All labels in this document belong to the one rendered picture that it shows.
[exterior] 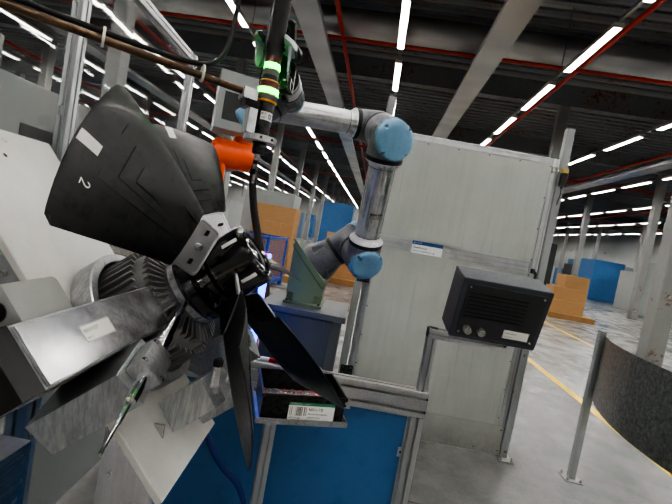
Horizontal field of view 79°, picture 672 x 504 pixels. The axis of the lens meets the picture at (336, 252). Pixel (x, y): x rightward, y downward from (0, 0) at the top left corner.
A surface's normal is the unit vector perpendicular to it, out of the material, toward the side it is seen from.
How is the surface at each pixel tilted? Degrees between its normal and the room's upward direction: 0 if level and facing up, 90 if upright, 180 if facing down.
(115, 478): 90
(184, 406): 84
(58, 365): 50
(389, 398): 90
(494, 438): 90
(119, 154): 78
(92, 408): 102
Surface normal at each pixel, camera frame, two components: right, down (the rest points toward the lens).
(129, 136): 0.93, -0.07
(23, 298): 0.87, -0.49
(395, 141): 0.26, 0.36
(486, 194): -0.02, 0.05
